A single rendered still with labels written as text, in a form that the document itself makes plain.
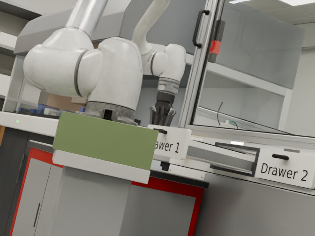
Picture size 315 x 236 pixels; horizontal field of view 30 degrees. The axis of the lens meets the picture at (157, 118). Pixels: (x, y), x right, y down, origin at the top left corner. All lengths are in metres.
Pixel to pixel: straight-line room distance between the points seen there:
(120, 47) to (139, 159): 0.35
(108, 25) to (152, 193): 1.14
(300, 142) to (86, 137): 0.80
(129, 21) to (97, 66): 1.24
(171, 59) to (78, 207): 0.95
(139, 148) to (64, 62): 0.37
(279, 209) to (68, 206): 0.78
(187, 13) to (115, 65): 1.46
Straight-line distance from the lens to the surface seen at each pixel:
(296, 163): 2.09
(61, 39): 1.93
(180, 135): 2.10
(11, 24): 6.40
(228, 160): 2.20
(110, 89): 1.78
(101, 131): 1.70
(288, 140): 2.17
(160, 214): 2.36
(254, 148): 2.30
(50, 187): 2.41
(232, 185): 2.36
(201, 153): 2.13
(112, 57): 1.80
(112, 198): 1.75
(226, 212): 2.36
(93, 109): 1.79
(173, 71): 2.47
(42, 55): 1.91
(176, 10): 3.17
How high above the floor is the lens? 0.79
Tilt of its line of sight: 4 degrees up
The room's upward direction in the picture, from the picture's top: 13 degrees clockwise
